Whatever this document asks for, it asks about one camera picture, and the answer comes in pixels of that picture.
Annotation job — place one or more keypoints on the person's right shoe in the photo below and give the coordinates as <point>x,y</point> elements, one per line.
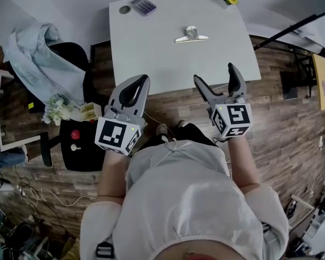
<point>182,123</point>

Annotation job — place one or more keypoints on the person's left shoe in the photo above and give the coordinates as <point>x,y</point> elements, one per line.
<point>161,129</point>

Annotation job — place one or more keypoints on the small pale yellow box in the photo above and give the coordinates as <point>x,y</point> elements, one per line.
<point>90,111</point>

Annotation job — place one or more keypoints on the person's shoe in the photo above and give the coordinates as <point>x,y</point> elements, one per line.
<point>161,129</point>
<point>182,123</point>

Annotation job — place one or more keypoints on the long black pole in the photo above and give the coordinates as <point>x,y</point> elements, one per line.
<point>287,28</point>

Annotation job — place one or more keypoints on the person's left forearm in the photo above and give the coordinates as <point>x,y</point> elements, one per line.
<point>112,172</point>

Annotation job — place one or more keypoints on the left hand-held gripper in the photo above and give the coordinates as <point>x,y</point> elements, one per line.
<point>111,134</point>

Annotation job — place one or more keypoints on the black metal stand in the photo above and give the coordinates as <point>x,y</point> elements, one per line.
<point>310,72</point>

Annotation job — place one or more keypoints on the black square panel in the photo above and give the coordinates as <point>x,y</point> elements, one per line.
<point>289,87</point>

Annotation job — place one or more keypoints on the light blue cloth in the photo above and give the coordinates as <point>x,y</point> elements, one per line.
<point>43,72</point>

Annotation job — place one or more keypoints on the person's right forearm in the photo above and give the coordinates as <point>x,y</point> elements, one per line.
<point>242,164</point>

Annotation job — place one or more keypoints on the person's black trousers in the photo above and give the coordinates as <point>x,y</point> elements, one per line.
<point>195,133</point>

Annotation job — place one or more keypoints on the black square stool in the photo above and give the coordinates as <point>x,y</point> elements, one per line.
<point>84,158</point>

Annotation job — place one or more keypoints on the yellow bag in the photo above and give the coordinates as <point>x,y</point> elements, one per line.
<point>70,249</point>

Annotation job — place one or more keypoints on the black office chair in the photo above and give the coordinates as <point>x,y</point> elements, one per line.
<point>70,53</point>

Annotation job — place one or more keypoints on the person's white shirt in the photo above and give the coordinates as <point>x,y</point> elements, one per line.
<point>184,199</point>

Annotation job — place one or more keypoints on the silver metal clip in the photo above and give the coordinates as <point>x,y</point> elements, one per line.
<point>191,32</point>

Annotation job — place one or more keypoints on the small red ball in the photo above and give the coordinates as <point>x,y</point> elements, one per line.
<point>75,134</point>

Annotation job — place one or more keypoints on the white rectangular frame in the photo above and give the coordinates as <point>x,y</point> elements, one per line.
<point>1,118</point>

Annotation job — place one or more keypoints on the small white figure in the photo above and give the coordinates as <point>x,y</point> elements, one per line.
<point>74,147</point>

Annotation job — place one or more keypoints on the yellow board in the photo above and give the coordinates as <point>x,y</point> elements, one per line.
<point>323,77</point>

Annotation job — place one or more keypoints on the white flower bouquet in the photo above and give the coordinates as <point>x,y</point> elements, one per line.
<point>58,110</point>

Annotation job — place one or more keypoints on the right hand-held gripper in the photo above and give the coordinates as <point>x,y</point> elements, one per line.
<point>237,115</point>

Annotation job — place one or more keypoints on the purple and grey calculator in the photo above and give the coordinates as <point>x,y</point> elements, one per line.
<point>143,5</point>

